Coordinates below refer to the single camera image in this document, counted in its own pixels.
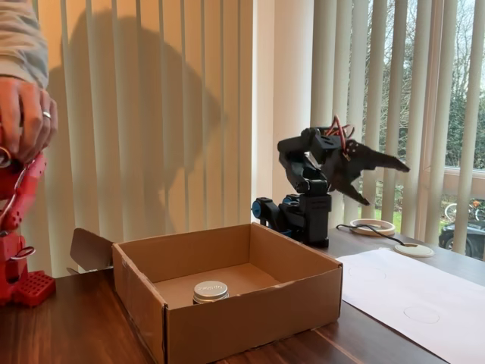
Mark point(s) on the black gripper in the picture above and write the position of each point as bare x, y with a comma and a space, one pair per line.
350, 167

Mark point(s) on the dark glass jar silver lid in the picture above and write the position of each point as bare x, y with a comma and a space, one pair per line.
210, 290

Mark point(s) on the red leader robot arm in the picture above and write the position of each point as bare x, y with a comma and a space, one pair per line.
22, 189

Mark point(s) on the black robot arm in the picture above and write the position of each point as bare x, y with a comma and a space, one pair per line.
307, 212

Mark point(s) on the grey sleeved forearm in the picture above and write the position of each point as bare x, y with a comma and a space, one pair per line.
22, 38

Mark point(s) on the open cardboard box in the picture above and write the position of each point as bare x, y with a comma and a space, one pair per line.
246, 322

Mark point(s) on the person's hand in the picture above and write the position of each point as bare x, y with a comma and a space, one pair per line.
26, 113

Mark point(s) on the masking tape roll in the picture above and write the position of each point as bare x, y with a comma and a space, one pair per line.
375, 232

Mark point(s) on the white window blinds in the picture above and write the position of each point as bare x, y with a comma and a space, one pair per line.
409, 113

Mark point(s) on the dark parked car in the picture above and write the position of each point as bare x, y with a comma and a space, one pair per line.
445, 237

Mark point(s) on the parked bicycle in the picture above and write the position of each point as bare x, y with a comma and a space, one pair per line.
478, 211

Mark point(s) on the black blue table clamp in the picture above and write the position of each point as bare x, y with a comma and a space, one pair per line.
258, 208

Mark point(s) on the white paper sheet with circles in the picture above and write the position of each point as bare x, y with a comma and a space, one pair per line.
417, 288

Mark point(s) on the cream vertical blinds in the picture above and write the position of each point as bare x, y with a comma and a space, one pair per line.
151, 113

